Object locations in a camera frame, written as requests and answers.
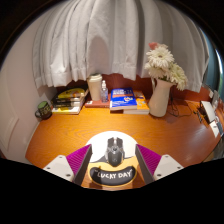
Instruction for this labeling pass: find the clear sanitizer bottle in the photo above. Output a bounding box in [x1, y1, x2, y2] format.
[100, 79, 109, 103]

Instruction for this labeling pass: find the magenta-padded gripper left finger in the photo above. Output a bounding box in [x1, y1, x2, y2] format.
[43, 143, 93, 187]

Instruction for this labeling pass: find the cream lidded tumbler cup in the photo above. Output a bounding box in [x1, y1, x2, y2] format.
[86, 73, 103, 102]

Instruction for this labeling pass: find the white flat device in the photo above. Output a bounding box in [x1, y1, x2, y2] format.
[199, 100, 218, 124]

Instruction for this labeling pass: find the round white yellow mouse pad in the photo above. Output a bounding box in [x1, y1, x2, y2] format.
[85, 130, 139, 188]

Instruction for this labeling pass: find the dark teal curtain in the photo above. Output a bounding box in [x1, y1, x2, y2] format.
[203, 33, 221, 91]

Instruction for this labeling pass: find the dark red book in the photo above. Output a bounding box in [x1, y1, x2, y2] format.
[84, 99, 111, 109]

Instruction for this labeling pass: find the orange cover book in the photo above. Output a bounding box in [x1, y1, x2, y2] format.
[123, 89, 151, 115]

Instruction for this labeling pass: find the dark green mug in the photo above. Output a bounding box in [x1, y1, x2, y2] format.
[34, 100, 53, 121]

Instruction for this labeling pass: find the black grey computer mouse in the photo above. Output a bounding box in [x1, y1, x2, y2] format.
[104, 136, 126, 168]

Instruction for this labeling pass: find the white paper sheet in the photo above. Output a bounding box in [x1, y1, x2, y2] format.
[209, 119, 221, 138]

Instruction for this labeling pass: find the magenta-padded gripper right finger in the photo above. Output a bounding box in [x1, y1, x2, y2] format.
[134, 143, 184, 185]

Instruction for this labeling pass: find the white pleated curtain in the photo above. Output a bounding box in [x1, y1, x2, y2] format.
[32, 0, 210, 93]

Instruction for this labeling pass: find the cream ceramic jug vase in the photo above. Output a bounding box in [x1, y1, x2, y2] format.
[148, 78, 174, 118]

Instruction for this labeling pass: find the black cable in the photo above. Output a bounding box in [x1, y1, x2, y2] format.
[168, 96, 198, 118]

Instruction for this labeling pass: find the blue cover book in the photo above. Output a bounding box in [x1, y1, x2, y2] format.
[109, 87, 138, 111]

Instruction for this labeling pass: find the black spine book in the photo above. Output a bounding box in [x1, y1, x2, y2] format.
[51, 94, 86, 105]
[50, 99, 84, 109]

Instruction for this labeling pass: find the white flower bouquet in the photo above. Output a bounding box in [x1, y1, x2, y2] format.
[144, 41, 189, 92]

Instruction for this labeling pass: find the yellow cover book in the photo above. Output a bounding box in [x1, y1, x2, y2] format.
[56, 87, 90, 100]

